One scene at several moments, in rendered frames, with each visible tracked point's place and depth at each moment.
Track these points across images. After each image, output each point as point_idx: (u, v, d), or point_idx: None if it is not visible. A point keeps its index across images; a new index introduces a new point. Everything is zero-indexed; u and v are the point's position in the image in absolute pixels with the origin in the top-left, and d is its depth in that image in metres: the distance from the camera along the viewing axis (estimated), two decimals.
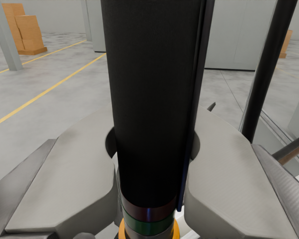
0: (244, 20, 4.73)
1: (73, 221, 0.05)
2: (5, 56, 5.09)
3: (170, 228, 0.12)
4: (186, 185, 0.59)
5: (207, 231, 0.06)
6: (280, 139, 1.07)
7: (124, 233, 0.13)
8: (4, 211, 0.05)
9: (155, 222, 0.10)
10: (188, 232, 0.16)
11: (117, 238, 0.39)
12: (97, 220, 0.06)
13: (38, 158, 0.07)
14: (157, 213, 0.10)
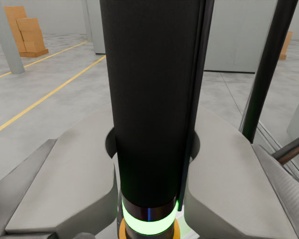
0: (244, 23, 4.76)
1: (73, 221, 0.05)
2: (8, 59, 5.15)
3: (171, 228, 0.12)
4: (183, 204, 0.64)
5: (207, 231, 0.06)
6: (275, 151, 1.12)
7: (125, 233, 0.13)
8: (4, 211, 0.05)
9: (156, 221, 0.10)
10: (188, 231, 0.16)
11: None
12: (97, 220, 0.06)
13: (38, 158, 0.07)
14: (157, 213, 0.10)
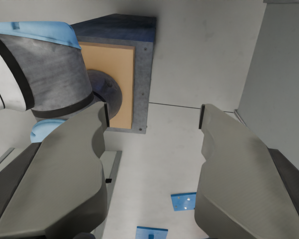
0: None
1: (62, 223, 0.05)
2: None
3: None
4: None
5: (217, 233, 0.06)
6: None
7: None
8: None
9: None
10: None
11: None
12: (87, 220, 0.06)
13: (23, 163, 0.07)
14: None
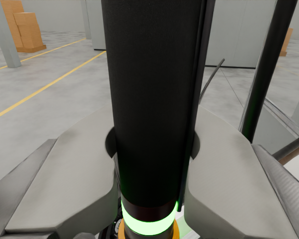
0: (245, 17, 4.70)
1: (73, 221, 0.05)
2: (4, 53, 5.04)
3: (170, 229, 0.12)
4: (189, 163, 0.54)
5: (207, 231, 0.06)
6: (285, 125, 1.02)
7: (124, 234, 0.13)
8: (4, 211, 0.05)
9: (155, 222, 0.10)
10: (188, 233, 0.16)
11: None
12: (97, 220, 0.06)
13: (38, 158, 0.07)
14: (157, 213, 0.10)
